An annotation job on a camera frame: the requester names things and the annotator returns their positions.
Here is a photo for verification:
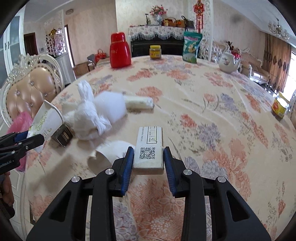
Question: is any white qr code box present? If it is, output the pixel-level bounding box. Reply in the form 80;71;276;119
132;126;164;175

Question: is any green white paper packet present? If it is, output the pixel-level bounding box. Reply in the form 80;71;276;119
27;100;64;141

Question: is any black carton box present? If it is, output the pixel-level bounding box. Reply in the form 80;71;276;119
51;123;73;147

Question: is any white plastic bag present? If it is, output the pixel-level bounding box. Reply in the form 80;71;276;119
62;80;112;141

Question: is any white foam block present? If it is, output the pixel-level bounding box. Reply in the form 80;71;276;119
94;91;127;124

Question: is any left hand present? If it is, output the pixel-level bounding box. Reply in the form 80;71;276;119
1;172;14;206

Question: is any floral tablecloth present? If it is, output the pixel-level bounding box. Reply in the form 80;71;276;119
25;56;295;240

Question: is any tufted beige dining chair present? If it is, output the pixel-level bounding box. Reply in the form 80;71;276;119
1;54;65;126

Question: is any yellow lid jar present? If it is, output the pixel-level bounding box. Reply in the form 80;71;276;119
149;45;162;60

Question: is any red handbag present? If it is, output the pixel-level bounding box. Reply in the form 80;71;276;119
95;49;107;63

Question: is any red thermos jug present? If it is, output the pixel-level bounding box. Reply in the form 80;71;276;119
109;32;132;69

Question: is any white floral teapot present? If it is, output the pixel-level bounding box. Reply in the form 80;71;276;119
218;50;241;74

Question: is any black piano with lace cover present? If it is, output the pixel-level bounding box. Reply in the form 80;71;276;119
128;25;186;57

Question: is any green snack bag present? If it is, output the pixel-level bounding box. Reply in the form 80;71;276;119
183;31;203;64

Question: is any cream sofa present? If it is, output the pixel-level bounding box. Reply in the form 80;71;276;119
211;41;270;85

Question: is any black handbag on piano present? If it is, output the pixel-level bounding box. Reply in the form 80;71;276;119
182;16;195;29

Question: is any flower vase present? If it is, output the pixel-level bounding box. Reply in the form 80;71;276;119
149;5;168;26

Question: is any brown curtain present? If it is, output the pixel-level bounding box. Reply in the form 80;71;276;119
262;34;292;92

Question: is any red chinese knot ornament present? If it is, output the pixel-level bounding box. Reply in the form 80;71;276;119
193;0;205;33

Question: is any chandelier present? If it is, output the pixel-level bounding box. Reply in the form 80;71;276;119
268;19;290;41

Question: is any white cabinet wall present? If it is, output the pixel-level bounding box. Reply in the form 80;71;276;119
0;6;26;84

